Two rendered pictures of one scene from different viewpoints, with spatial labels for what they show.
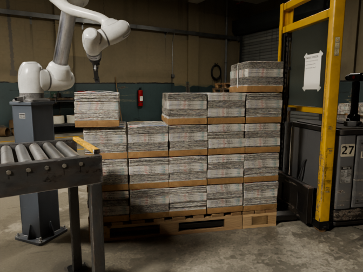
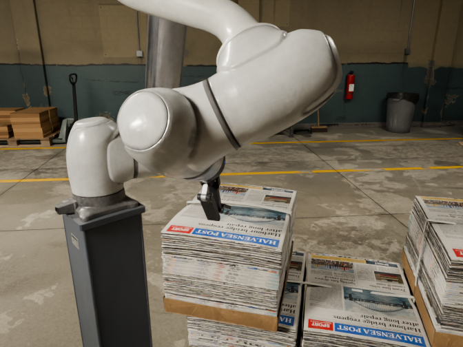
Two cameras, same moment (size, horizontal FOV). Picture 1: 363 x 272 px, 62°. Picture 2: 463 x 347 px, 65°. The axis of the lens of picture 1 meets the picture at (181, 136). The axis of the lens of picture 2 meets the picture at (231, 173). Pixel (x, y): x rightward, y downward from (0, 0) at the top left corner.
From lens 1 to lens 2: 1.43 m
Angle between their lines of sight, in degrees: 26
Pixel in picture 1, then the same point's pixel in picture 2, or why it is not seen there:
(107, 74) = not seen: hidden behind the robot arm
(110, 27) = (244, 75)
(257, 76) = not seen: outside the picture
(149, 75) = (368, 51)
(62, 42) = (156, 72)
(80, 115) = (176, 286)
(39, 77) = (107, 161)
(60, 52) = not seen: hidden behind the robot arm
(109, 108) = (253, 281)
